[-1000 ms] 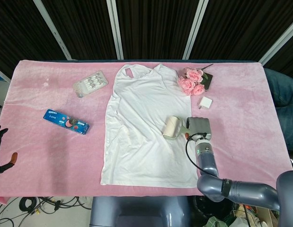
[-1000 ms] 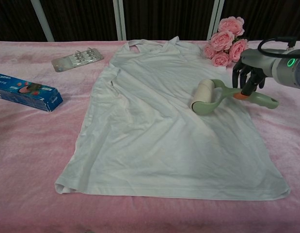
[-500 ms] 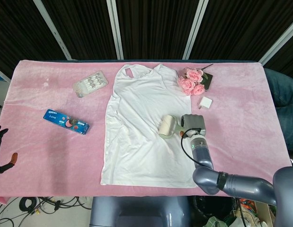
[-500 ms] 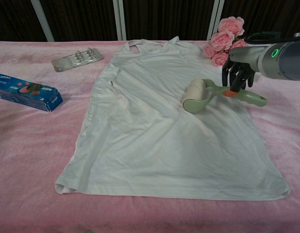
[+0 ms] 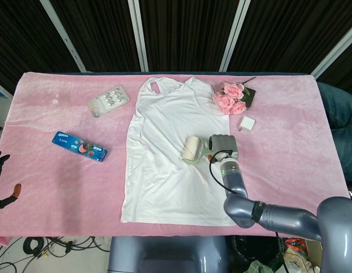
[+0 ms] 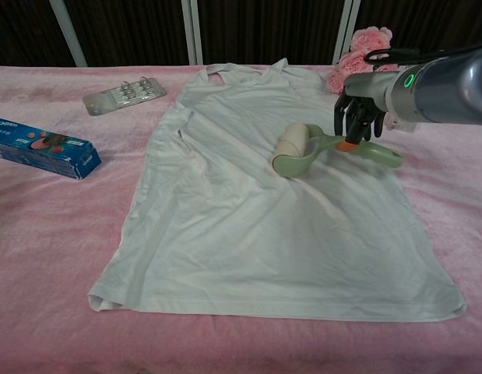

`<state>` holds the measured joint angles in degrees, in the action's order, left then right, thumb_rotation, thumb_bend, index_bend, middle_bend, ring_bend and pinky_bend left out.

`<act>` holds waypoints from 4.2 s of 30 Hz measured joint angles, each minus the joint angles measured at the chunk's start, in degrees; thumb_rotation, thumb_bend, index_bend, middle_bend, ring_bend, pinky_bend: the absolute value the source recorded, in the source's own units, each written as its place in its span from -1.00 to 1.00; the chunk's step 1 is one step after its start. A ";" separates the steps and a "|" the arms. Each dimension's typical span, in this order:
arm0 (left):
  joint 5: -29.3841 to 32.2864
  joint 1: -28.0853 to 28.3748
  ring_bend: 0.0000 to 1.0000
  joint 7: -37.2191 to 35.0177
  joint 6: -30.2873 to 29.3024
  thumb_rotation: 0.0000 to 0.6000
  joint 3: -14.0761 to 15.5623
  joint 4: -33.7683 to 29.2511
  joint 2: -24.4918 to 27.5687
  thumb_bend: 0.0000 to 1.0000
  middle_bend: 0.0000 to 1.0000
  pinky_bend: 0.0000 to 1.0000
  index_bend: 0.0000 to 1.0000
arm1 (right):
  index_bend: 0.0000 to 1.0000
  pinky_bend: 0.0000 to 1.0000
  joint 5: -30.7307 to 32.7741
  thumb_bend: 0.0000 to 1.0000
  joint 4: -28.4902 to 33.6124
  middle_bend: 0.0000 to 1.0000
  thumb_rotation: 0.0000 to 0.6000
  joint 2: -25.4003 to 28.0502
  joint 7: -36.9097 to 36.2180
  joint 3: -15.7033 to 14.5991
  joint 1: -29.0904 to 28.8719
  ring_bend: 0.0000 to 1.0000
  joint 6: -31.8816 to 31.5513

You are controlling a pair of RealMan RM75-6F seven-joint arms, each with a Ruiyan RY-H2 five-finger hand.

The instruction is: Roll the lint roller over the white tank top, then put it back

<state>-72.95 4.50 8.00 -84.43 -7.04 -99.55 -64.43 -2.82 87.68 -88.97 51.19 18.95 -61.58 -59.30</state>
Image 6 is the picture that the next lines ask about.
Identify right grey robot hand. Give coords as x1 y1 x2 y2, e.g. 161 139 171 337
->
333 71 394 153

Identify green lint roller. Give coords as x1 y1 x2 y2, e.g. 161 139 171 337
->
271 122 404 180

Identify pink artificial rose bouquet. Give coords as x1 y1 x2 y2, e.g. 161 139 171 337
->
326 26 398 96

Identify white tank top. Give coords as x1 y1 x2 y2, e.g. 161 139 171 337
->
86 58 469 324

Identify clear blister pack binder rings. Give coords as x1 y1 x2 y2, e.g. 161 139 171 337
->
82 75 168 118

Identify blue Oreo cookie box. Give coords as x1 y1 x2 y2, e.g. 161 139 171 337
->
0 118 103 181

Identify pink fleece table cover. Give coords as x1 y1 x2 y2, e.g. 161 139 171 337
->
0 63 482 374

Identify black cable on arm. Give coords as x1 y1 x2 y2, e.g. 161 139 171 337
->
364 42 482 66

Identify white partition post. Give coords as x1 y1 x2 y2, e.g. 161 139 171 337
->
330 0 363 65
47 0 89 68
180 0 206 66

